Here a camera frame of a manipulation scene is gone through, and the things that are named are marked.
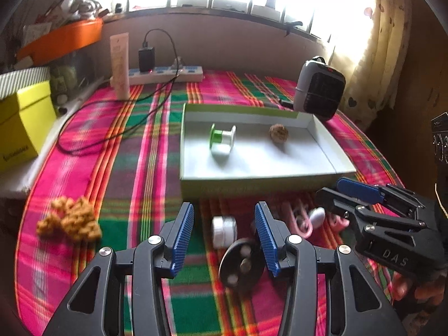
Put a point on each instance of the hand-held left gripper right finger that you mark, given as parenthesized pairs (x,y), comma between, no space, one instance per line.
(264,238)

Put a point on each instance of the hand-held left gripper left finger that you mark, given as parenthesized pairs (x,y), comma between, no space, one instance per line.
(183,238)

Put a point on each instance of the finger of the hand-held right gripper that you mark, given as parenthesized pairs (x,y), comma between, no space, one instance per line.
(350,206)
(360,190)

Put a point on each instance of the small white jar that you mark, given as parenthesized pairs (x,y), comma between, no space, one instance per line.
(224,232)

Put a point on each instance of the black disc with white buttons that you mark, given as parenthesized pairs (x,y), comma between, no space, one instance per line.
(227,262)

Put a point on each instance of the green and white cardboard box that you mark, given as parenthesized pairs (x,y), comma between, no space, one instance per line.
(262,161)

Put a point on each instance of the person's right hand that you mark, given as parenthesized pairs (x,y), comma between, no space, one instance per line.
(425,294)

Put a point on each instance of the black printed box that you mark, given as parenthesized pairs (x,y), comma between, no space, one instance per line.
(441,136)

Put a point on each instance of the brown walnut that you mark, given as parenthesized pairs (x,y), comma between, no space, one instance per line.
(278,132)

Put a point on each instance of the pink green plaid blanket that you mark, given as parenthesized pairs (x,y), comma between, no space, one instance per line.
(140,147)

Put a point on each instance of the yellow knitted piece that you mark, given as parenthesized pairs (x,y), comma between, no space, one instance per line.
(78,220)

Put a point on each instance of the green and white thread spool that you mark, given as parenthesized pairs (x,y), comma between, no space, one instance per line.
(218,136)

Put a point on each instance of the white and black heater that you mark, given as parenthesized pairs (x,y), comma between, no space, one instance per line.
(318,91)

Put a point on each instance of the cream heart print curtain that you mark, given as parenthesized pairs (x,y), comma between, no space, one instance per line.
(378,42)

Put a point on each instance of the white power strip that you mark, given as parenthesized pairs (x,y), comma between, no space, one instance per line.
(175,73)

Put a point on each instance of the white plug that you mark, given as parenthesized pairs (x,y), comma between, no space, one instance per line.
(179,62)

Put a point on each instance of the black window latch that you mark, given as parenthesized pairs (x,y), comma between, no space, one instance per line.
(294,28)

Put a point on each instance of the cream tube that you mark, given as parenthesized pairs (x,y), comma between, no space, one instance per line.
(119,66)

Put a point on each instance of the yellow box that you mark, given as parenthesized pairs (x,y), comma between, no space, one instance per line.
(21,126)

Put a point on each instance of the clear glass container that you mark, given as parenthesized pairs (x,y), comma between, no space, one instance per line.
(71,73)

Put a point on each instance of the striped box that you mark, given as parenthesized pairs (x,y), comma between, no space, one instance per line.
(21,80)

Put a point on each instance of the orange box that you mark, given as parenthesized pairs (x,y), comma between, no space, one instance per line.
(66,38)

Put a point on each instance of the paper card stack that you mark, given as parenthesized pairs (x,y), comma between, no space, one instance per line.
(36,31)

